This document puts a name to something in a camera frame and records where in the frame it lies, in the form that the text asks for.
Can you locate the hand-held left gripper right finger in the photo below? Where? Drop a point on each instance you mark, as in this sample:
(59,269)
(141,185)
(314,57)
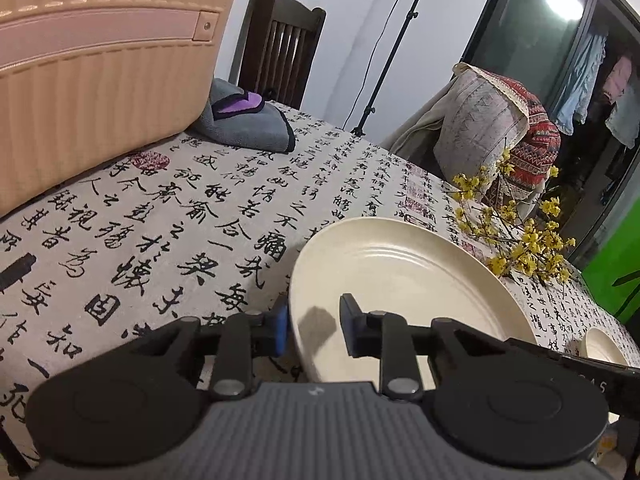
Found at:
(350,330)

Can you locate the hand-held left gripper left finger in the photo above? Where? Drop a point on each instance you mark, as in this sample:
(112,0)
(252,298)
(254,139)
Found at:
(281,330)

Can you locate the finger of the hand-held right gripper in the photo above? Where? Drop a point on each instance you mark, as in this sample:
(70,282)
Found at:
(535,351)

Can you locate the cream plate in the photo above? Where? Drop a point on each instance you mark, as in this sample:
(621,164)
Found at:
(602,350)
(400,270)

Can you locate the yellow flower branch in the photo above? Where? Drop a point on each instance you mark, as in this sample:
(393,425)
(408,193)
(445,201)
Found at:
(530,245)

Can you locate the green paper bag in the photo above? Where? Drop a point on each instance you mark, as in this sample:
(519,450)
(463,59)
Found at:
(615,270)

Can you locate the grey and purple cloth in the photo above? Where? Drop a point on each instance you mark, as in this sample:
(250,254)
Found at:
(250,130)

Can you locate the beige jacket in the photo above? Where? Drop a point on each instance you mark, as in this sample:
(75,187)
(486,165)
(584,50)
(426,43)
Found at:
(415,130)

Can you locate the red patterned quilted blanket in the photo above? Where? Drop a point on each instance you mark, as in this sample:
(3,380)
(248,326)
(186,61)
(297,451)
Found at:
(480,120)

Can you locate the white hanging garment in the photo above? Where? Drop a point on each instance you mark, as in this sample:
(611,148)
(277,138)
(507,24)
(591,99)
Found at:
(625,120)

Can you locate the light blue hanging shirt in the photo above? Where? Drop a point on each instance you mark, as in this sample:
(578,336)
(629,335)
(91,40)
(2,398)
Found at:
(580,80)

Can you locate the pink hanging garment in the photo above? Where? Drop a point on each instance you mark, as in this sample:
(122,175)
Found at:
(619,77)

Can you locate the dark wooden chair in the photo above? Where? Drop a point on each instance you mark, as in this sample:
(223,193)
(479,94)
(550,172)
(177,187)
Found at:
(262,35)

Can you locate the pink hard-shell case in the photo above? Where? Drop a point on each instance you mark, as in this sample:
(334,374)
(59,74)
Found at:
(100,85)

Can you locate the black sliding glass door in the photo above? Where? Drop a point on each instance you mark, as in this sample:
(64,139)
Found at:
(525,35)

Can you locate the studio light on stand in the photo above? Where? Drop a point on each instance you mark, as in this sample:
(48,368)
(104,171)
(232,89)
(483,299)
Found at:
(413,12)

